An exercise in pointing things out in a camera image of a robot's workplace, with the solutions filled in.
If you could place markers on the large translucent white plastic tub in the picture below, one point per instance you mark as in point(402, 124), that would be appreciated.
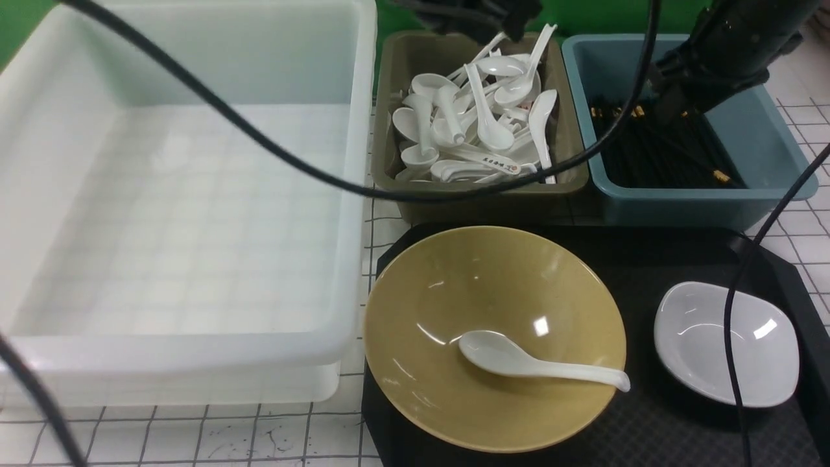
point(153, 254)

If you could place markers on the olive brown spoon bin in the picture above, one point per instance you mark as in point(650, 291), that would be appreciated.
point(412, 52)

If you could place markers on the white spoon centre bin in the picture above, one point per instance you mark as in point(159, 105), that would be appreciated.
point(493, 135)

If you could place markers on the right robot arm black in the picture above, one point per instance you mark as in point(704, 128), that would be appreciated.
point(729, 51)

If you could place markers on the white spoon with printed handle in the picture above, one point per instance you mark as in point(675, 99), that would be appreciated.
point(494, 161)

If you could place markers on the black plastic serving tray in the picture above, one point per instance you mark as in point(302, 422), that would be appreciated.
point(659, 422)

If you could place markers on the small white sauce dish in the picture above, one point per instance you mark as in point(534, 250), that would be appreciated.
point(689, 339)

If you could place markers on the white ceramic soup spoon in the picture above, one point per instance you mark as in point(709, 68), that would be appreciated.
point(497, 354)

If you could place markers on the black chopsticks pile in bin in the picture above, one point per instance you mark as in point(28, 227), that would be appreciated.
point(683, 154)

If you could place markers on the blue chopstick bin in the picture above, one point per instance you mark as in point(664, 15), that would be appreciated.
point(761, 147)

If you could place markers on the white spoon top right bin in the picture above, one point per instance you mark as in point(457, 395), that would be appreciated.
point(513, 93)

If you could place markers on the tan noodle bowl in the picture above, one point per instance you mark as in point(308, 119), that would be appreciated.
point(495, 279)

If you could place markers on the white spoon bin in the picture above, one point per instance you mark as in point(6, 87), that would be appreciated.
point(493, 135)
point(513, 93)
point(537, 124)

